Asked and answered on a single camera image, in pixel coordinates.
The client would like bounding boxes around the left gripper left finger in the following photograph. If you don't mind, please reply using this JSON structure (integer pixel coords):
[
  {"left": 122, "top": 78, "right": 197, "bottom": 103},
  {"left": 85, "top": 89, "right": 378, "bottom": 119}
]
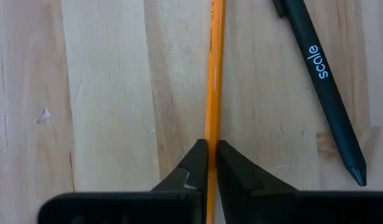
[{"left": 150, "top": 139, "right": 209, "bottom": 193}]

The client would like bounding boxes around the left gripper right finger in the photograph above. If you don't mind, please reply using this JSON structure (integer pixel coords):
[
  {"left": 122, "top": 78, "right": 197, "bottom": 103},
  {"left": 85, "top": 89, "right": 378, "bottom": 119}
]
[{"left": 216, "top": 139, "right": 300, "bottom": 224}]

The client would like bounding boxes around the orange pencil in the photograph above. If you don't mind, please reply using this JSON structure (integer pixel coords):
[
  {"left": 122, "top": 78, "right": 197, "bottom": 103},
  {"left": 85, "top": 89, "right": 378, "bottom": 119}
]
[{"left": 204, "top": 0, "right": 227, "bottom": 224}]

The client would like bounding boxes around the black scale pen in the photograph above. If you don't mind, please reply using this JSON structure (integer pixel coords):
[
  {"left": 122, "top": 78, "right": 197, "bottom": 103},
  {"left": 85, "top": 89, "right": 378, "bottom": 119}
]
[{"left": 270, "top": 0, "right": 367, "bottom": 188}]

